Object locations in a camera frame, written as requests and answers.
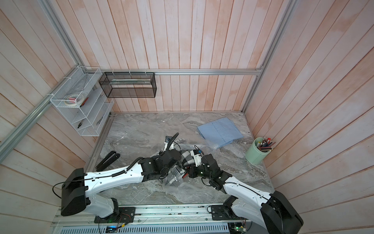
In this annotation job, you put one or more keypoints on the black mesh wall basket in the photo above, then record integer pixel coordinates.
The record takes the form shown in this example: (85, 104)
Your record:
(128, 84)

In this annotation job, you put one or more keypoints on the pens in cup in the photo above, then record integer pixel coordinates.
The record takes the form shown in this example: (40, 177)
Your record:
(265, 145)

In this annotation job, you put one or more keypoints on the tape roll on shelf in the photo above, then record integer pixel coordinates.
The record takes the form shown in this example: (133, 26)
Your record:
(74, 100)

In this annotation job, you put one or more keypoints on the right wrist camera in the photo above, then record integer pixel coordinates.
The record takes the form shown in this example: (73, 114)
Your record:
(197, 156)

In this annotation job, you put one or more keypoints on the green pen holder cup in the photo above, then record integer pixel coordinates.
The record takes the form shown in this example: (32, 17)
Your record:
(253, 155)

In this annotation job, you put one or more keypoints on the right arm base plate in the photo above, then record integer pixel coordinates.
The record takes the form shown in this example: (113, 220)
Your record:
(222, 212)

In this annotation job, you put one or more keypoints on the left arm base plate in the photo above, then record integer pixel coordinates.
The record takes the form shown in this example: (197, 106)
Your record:
(124, 215)

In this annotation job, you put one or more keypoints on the black white plaid shirt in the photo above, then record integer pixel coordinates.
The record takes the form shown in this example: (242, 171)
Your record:
(176, 174)

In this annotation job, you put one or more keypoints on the black flat clip tool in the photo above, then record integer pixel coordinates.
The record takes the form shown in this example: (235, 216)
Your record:
(107, 161)

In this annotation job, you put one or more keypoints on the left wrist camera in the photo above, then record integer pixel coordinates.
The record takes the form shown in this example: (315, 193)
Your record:
(167, 142)

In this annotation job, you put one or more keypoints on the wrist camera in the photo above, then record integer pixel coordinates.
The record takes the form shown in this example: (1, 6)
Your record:
(167, 142)
(197, 156)

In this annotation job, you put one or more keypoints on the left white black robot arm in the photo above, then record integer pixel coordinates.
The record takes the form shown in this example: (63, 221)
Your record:
(80, 192)

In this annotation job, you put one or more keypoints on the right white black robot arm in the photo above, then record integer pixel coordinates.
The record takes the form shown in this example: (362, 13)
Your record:
(271, 211)

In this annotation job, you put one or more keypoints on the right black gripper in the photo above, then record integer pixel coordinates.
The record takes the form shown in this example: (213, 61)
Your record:
(192, 172)

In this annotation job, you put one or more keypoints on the aluminium wall frame rail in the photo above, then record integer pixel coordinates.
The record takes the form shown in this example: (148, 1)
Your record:
(41, 41)

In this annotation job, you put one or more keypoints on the light blue shirt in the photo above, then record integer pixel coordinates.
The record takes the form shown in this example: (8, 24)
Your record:
(219, 133)

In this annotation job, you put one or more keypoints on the aluminium front rail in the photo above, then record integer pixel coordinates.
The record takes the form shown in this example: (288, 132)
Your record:
(149, 214)

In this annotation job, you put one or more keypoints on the white wire shelf rack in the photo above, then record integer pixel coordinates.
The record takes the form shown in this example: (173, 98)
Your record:
(82, 103)

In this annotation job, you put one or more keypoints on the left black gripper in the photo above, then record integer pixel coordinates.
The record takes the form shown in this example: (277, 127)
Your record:
(161, 153)

